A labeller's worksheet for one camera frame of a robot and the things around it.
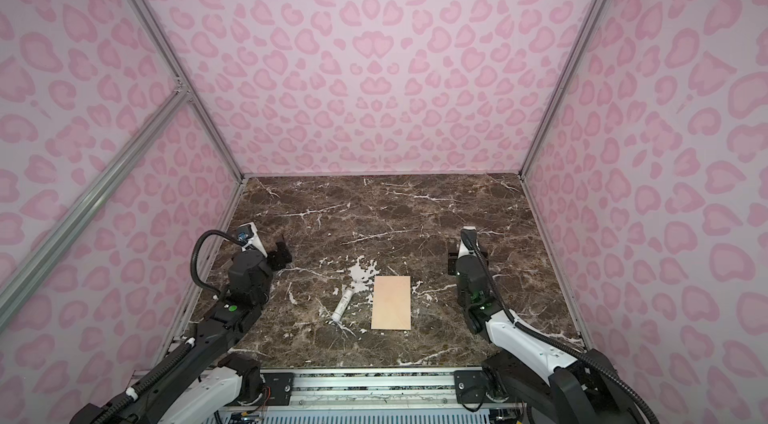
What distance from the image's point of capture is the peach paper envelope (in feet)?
2.81

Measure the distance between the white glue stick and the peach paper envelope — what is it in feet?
0.24

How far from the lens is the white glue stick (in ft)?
2.80
